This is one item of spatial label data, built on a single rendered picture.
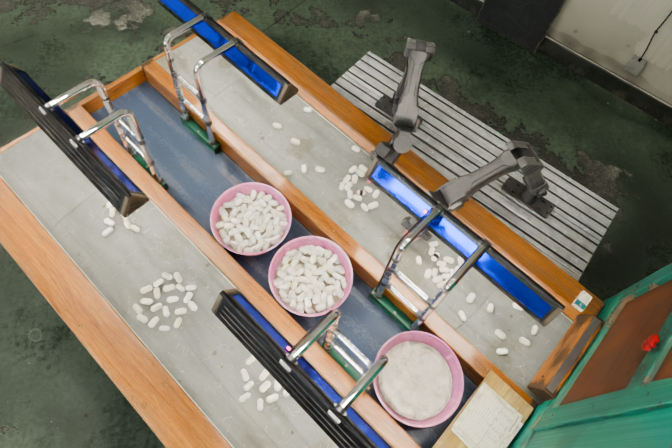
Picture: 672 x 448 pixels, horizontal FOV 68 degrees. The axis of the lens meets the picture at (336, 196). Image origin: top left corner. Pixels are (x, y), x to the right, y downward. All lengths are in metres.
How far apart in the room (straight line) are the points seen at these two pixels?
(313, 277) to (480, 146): 0.90
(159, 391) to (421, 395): 0.74
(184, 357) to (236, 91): 1.01
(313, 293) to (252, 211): 0.35
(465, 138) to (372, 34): 1.46
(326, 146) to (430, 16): 1.91
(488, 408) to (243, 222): 0.94
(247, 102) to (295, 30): 1.42
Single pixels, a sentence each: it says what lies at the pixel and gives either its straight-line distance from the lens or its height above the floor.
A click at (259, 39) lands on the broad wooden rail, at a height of 0.76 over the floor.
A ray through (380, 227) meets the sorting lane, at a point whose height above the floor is 0.74.
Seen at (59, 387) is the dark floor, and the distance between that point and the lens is 2.48.
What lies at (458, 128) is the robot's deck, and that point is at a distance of 2.12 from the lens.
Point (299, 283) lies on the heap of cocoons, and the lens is 1.64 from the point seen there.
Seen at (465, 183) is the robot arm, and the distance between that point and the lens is 1.60.
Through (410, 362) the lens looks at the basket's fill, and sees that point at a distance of 1.61.
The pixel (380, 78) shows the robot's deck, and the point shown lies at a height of 0.67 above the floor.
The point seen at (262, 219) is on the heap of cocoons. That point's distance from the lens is 1.72.
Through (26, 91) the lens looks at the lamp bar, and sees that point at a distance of 1.69.
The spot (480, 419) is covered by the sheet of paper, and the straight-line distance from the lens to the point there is 1.59.
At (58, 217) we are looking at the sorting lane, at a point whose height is 0.74.
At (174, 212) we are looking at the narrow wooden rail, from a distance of 1.73.
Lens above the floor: 2.27
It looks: 60 degrees down
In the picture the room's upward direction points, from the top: 10 degrees clockwise
